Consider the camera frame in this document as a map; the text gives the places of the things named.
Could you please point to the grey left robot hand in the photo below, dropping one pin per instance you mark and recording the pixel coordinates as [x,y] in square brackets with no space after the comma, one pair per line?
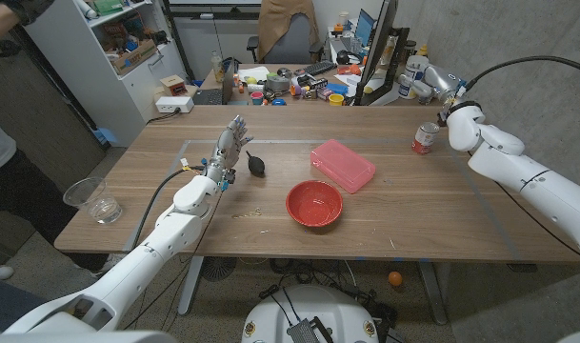
[227,147]

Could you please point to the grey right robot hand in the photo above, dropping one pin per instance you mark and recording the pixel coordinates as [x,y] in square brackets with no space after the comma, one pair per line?
[439,81]

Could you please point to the red white soup can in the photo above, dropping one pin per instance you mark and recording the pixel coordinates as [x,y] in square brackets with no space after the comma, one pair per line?
[425,138]

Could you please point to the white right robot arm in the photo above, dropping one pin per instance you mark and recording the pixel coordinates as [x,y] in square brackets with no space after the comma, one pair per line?
[508,167]

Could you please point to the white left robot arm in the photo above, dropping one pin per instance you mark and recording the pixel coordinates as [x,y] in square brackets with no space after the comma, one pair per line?
[132,267]

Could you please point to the black rubber air blower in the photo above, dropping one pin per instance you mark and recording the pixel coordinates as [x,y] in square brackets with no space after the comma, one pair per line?
[256,166]

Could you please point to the red bowl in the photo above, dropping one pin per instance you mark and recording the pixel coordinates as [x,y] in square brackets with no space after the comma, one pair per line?
[313,205]

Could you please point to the pink plastic tray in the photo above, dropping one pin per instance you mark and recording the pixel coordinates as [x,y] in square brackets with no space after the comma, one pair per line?
[342,165]

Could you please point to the white canister blue label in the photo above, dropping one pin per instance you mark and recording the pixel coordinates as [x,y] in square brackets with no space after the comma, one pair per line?
[417,62]

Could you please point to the dark laptop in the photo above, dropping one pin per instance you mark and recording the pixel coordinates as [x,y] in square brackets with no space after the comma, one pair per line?
[211,96]

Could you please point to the pink teal cup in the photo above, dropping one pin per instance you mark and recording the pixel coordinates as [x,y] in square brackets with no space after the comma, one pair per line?
[256,98]

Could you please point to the wooden back desk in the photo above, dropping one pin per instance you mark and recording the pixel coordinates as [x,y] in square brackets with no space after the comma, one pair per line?
[213,86]

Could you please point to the white power box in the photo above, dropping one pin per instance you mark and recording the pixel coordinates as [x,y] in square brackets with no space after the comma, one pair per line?
[174,105]

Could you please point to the black computer monitor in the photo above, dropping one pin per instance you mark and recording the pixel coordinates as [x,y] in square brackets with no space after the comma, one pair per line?
[377,47]

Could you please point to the clear drink bottle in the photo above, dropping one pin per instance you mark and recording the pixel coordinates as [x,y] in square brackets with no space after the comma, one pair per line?
[217,69]

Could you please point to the grey tape roll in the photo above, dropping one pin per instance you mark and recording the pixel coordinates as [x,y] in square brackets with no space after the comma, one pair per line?
[277,84]

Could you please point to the small cardboard box red print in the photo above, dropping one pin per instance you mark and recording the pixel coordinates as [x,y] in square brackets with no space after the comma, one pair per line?
[173,86]

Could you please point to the blue box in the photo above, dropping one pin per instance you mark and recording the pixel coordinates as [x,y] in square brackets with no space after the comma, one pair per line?
[364,27]

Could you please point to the black headphones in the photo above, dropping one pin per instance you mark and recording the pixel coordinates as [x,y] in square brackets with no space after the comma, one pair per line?
[346,58]

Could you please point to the yellow cup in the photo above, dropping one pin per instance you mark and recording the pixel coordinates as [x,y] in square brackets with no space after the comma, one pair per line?
[336,100]

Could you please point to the white shelf unit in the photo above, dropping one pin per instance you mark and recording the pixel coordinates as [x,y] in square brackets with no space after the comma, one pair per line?
[127,90]

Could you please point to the black keyboard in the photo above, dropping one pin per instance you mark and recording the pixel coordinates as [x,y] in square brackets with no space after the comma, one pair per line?
[320,67]

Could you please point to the round black floor fan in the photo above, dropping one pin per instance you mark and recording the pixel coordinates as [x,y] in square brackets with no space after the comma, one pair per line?
[218,268]

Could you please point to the grey office chair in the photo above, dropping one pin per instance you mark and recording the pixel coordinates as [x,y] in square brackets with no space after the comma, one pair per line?
[292,45]

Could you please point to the clear plastic cup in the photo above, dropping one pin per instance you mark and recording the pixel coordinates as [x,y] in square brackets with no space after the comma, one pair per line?
[96,202]

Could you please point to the grey table leg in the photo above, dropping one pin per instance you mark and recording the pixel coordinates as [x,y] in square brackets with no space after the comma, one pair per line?
[190,286]
[432,293]

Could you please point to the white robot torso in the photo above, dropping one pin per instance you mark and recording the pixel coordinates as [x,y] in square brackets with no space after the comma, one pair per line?
[313,305]

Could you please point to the black box on torso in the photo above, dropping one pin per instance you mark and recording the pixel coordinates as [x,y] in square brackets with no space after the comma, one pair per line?
[303,332]

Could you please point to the orange ball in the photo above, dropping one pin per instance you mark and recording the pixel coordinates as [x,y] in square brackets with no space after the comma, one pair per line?
[395,278]

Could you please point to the person in grey shirt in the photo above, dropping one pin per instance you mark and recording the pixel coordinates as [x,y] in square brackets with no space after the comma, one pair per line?
[13,190]

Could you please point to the black white glove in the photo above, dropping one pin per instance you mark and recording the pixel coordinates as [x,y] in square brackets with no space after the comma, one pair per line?
[30,9]

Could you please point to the white shoe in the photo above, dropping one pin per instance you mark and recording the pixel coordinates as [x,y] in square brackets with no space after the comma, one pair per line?
[3,272]

